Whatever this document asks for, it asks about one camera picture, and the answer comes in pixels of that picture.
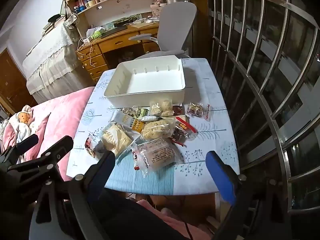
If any dark printed box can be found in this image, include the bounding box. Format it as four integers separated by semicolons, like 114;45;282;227
114;15;139;27

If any clear bag of bread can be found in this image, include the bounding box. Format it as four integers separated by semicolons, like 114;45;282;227
140;117;177;140

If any wooden bookshelf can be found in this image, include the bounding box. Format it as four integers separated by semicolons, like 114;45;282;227
59;0;167;30

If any white plastic storage bin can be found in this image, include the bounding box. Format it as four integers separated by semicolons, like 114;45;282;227
104;54;186;107

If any floral fabric bag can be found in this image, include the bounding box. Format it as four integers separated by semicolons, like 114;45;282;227
64;14;80;29

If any pink blanket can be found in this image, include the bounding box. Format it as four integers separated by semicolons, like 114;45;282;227
0;86;97;183

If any nut print snack packet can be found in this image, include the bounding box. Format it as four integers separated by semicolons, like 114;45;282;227
121;107;137;117

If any table with printed cloth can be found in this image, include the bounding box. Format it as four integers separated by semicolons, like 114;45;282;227
65;58;240;196

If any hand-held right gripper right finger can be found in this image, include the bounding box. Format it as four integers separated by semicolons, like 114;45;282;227
205;151;278;240

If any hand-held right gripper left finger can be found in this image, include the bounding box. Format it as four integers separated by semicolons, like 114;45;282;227
67;150;116;240

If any white plush toy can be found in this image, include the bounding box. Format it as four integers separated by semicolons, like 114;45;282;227
0;105;34;143

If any metal window grille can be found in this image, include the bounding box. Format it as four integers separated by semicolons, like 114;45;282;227
206;0;320;215

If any black flat pad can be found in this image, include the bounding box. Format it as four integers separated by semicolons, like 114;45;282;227
100;27;130;38

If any green white bag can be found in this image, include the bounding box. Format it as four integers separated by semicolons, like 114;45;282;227
86;26;105;40

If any clear packet of beige crackers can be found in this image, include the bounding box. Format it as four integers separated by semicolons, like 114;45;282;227
100;122;135;155

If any red white bun packet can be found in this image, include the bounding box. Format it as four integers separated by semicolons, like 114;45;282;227
84;132;108;158

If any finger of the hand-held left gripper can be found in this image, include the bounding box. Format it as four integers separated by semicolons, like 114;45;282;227
0;134;39;164
7;135;74;180

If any red label dried fruit packet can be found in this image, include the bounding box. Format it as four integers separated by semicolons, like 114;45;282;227
171;116;198;147

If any clear pastry packet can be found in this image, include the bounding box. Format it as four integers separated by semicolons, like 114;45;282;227
131;137;185;177

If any person's leg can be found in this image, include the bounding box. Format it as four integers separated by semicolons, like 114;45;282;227
102;192;190;240

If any clear packet of beige puffs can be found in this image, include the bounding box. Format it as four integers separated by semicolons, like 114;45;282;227
149;99;173;117

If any wooden desk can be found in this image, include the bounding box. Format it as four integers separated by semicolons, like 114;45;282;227
76;21;160;82

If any curly white cable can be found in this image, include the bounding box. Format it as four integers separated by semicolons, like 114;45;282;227
76;37;94;67

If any white orange oat bar packet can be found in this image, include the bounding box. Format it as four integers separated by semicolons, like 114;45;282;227
111;111;145;132

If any nut mix packet red strip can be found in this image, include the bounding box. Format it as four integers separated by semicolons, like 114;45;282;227
186;102;212;119

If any small white packet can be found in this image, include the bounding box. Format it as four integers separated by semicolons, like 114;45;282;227
140;115;163;122

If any grey office chair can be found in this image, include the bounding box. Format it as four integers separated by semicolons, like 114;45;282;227
128;0;198;60

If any green snack packet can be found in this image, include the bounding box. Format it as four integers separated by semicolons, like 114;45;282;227
135;107;150;118

